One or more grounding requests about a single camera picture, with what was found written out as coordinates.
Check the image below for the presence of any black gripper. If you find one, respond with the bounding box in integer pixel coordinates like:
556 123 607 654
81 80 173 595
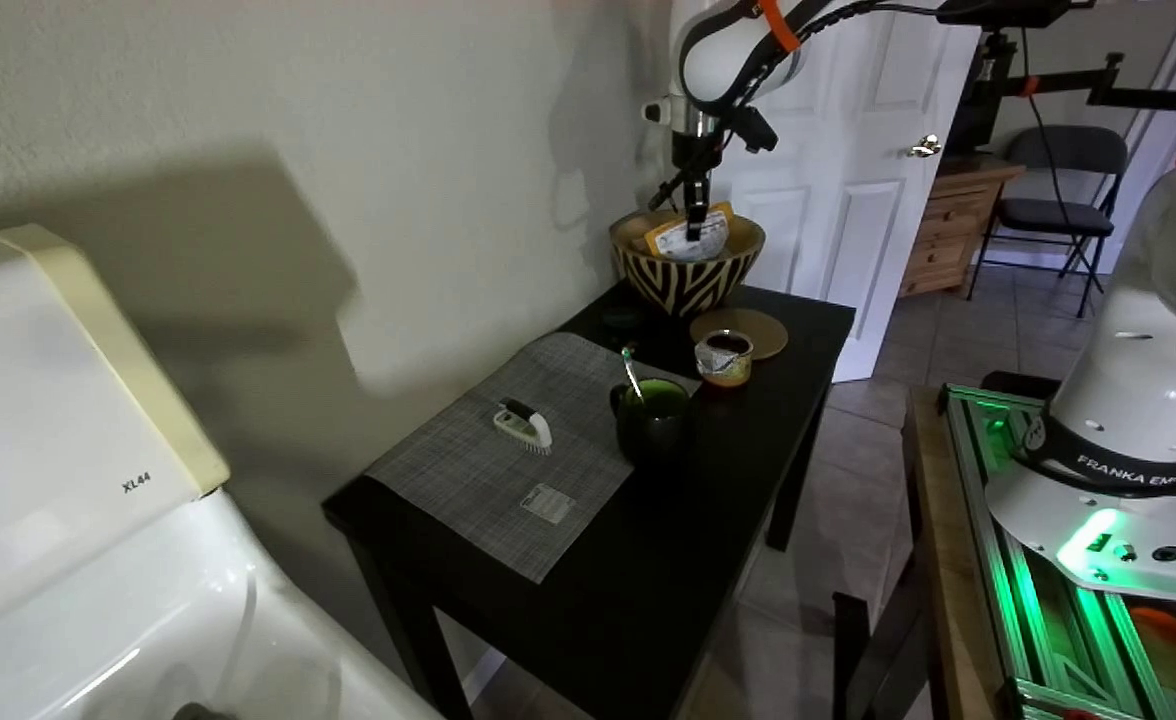
673 123 740 243

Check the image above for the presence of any zebra pattern wooden bowl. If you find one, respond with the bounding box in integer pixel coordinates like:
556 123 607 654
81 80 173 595
607 207 769 321

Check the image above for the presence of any round wooden disc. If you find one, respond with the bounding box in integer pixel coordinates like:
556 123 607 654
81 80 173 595
686 304 791 365

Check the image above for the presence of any white panel door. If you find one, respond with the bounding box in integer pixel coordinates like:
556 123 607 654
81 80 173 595
713 0 982 383

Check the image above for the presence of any white spoon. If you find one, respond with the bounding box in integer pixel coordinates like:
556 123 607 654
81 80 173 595
614 342 647 409

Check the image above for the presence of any dark mug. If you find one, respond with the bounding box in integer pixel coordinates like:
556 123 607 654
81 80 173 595
607 377 699 471

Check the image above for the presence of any wooden dresser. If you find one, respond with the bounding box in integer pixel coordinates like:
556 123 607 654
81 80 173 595
901 155 1023 298

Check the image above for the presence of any small white black device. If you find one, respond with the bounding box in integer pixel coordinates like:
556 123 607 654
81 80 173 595
489 391 560 455

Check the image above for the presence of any white paper label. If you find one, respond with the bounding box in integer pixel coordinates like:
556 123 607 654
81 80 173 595
521 478 578 529

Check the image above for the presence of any black folding chair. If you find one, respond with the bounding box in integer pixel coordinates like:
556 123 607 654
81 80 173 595
969 121 1130 321

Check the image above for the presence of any black table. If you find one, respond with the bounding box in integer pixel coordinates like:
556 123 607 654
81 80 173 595
318 280 860 720

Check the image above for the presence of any grey woven placemat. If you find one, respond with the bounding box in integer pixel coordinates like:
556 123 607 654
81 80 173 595
362 328 699 588

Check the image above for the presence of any wooden bench board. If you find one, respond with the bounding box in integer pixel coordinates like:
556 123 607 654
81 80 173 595
902 383 1019 720

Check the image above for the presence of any white stove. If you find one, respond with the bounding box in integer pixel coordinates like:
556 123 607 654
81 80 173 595
0 218 442 720

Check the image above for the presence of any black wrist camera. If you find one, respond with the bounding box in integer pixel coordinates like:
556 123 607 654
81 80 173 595
725 108 780 153

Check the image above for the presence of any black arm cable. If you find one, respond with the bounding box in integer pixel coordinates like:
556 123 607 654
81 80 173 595
713 0 882 111

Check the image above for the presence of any black camera boom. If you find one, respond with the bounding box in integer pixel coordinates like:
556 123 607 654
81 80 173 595
933 0 1176 164

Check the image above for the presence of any green lit aluminium rail frame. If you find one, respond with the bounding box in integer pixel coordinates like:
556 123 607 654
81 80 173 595
942 378 1176 720

